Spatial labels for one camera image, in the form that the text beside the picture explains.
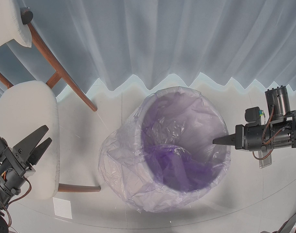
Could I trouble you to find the pale blue curtain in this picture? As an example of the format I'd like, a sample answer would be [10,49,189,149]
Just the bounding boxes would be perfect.
[0,0,296,99]

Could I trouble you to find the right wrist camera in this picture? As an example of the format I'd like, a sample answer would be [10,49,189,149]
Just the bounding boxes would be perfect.
[245,107,263,126]

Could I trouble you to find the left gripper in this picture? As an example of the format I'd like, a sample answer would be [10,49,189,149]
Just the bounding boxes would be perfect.
[0,125,52,196]

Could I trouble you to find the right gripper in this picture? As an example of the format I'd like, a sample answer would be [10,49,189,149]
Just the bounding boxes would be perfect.
[235,124,271,152]

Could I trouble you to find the white cushioned wooden chair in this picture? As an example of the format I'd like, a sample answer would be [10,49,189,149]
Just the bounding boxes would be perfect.
[0,0,101,200]

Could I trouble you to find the purple plastic bag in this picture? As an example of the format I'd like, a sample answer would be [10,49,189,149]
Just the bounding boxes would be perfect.
[98,86,232,214]

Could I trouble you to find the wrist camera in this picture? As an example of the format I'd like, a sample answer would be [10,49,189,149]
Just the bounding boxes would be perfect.
[245,107,263,126]
[0,137,9,163]

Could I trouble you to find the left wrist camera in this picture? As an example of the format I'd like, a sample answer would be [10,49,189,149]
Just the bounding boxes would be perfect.
[0,137,9,163]

